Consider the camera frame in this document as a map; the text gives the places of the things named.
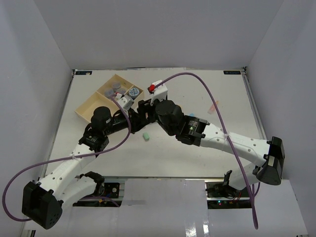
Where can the beige three-compartment tray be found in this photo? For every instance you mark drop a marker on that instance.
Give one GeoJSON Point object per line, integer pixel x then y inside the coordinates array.
{"type": "Point", "coordinates": [97, 99]}

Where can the blue patterned jar back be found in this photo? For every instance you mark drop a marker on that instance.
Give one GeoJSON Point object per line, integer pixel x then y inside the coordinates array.
{"type": "Point", "coordinates": [133, 93]}

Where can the orange-pink highlighter pen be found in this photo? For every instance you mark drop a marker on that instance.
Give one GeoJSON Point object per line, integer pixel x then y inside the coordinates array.
{"type": "Point", "coordinates": [213, 107]}

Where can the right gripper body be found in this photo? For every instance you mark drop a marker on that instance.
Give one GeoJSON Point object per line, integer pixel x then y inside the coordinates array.
{"type": "Point", "coordinates": [152, 117]}

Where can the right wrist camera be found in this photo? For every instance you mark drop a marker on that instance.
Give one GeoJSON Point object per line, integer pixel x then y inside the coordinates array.
{"type": "Point", "coordinates": [158, 91]}

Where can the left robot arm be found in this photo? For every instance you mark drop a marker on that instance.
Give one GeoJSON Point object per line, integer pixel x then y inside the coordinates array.
{"type": "Point", "coordinates": [44, 200]}

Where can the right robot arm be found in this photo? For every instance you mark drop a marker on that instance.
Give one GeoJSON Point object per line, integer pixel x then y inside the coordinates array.
{"type": "Point", "coordinates": [266, 157]}

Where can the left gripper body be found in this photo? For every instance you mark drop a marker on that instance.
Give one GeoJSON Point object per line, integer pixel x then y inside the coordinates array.
{"type": "Point", "coordinates": [119, 122]}

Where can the green highlighter cap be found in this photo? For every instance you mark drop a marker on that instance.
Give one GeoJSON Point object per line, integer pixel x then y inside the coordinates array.
{"type": "Point", "coordinates": [146, 136]}

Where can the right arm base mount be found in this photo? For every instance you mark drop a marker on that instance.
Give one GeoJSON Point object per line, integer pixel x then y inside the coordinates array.
{"type": "Point", "coordinates": [219, 197]}

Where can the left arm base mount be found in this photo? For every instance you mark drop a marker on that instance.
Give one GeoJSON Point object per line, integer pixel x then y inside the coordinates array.
{"type": "Point", "coordinates": [113, 189]}

